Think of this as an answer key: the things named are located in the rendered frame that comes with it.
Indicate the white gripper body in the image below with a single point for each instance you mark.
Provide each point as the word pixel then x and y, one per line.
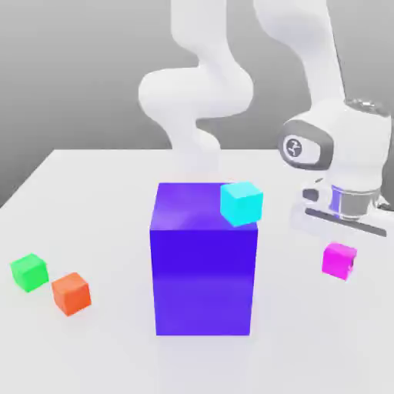
pixel 338 226

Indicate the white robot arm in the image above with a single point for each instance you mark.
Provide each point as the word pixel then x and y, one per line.
pixel 215 89

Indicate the small magenta cube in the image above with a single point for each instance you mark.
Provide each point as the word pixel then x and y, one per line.
pixel 337 261

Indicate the small cyan cube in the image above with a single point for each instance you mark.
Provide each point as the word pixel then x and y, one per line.
pixel 241 204

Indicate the small orange cube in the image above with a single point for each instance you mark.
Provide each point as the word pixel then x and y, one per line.
pixel 71 294

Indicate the small green cube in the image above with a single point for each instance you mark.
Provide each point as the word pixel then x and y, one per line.
pixel 29 272

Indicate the large blue box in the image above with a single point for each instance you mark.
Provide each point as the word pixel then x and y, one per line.
pixel 201 277

